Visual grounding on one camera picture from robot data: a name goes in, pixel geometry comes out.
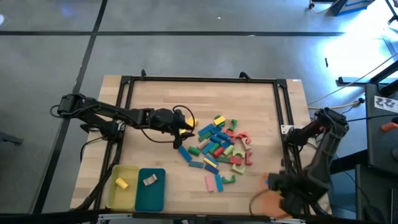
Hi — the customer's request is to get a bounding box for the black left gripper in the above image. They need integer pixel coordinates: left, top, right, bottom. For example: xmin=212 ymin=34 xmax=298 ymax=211
xmin=150 ymin=107 xmax=196 ymax=149

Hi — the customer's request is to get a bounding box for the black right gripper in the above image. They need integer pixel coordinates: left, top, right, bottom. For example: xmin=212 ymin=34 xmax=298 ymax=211
xmin=267 ymin=172 xmax=312 ymax=215

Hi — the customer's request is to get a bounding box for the blue long wooden block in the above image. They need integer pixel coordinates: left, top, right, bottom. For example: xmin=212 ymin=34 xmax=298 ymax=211
xmin=214 ymin=174 xmax=224 ymax=193
xmin=177 ymin=145 xmax=193 ymax=163
xmin=198 ymin=123 xmax=215 ymax=137

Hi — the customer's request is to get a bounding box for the pink long wooden block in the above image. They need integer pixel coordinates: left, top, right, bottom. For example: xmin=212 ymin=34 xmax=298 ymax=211
xmin=204 ymin=174 xmax=216 ymax=193

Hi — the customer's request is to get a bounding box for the yellow wooden cylinder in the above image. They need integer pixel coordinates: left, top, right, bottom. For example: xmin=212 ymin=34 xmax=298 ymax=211
xmin=114 ymin=177 xmax=130 ymax=190

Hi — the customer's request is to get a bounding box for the teal plastic tray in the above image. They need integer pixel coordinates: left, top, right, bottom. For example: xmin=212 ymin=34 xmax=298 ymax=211
xmin=134 ymin=167 xmax=167 ymax=213

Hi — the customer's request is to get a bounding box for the yellow plastic tray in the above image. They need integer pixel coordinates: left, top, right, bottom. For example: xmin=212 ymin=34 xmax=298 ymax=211
xmin=105 ymin=164 xmax=140 ymax=210

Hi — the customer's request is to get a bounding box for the black side table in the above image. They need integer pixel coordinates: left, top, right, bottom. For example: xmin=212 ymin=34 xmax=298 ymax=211
xmin=365 ymin=83 xmax=398 ymax=166

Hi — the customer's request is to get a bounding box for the black floor stand base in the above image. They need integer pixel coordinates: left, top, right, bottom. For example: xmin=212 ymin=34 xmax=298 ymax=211
xmin=337 ymin=60 xmax=398 ymax=86

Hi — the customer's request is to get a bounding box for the white printed label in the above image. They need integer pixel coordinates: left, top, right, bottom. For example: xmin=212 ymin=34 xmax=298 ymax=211
xmin=374 ymin=95 xmax=398 ymax=113

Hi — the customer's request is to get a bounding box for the black front crossbar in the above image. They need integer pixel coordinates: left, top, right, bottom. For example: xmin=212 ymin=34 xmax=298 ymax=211
xmin=0 ymin=208 xmax=398 ymax=224

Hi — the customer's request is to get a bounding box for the grey floor object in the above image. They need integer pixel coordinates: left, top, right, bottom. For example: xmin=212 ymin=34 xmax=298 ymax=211
xmin=0 ymin=131 xmax=24 ymax=146

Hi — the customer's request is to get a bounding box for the blue floor equipment base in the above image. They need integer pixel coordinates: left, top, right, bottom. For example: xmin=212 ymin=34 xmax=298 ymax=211
xmin=329 ymin=0 xmax=376 ymax=16

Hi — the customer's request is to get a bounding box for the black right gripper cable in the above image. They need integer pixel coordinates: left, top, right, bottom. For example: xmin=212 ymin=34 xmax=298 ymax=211
xmin=248 ymin=189 xmax=282 ymax=218

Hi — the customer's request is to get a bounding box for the black table frame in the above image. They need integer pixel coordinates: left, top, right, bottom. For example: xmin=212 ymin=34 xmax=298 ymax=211
xmin=93 ymin=68 xmax=312 ymax=217

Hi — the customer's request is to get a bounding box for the aluminium rail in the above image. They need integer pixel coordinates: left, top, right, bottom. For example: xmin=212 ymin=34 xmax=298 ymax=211
xmin=98 ymin=213 xmax=305 ymax=224

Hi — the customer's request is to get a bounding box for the yellow floor cable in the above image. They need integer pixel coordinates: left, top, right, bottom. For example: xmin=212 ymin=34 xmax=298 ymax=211
xmin=307 ymin=98 xmax=365 ymax=110

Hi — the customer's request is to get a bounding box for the thin black cable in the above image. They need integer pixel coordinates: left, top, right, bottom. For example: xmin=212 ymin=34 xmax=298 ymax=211
xmin=346 ymin=113 xmax=398 ymax=123

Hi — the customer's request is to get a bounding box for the orange tool handle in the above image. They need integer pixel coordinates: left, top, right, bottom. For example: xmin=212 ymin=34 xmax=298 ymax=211
xmin=381 ymin=121 xmax=398 ymax=132

